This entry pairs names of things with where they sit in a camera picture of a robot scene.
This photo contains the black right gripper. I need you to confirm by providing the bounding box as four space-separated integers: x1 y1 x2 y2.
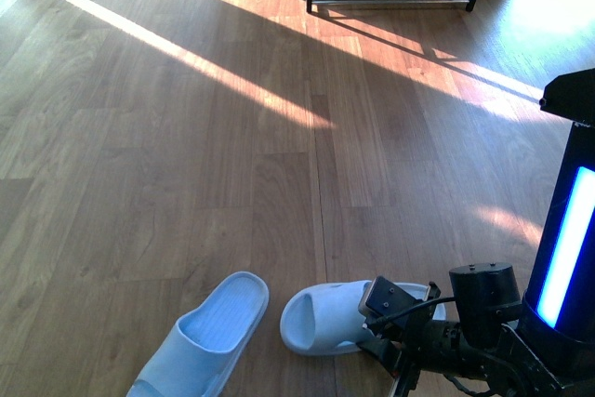
359 262 562 396

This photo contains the light blue slipper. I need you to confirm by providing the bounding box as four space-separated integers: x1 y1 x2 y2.
279 279 447 357
127 271 269 396

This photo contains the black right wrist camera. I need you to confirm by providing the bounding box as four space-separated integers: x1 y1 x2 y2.
358 276 417 332

